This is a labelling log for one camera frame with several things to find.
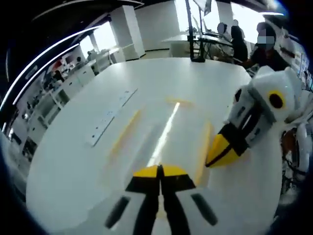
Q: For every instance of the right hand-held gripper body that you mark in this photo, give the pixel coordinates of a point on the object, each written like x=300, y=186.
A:
x=288, y=83

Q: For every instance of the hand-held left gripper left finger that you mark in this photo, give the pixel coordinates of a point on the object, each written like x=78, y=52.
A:
x=146, y=186

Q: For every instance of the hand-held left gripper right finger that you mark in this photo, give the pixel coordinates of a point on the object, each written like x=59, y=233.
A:
x=176, y=183

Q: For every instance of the white power strip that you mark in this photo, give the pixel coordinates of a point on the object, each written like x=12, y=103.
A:
x=110, y=117

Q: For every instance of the black monitor stand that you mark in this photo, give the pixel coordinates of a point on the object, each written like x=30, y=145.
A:
x=194, y=44

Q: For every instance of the white background desk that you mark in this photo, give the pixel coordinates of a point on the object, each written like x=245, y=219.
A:
x=178, y=42

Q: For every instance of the row of white office desks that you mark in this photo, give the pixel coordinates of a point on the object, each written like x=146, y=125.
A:
x=56, y=98

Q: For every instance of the long ceiling light strip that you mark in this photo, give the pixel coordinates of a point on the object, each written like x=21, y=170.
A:
x=36, y=56

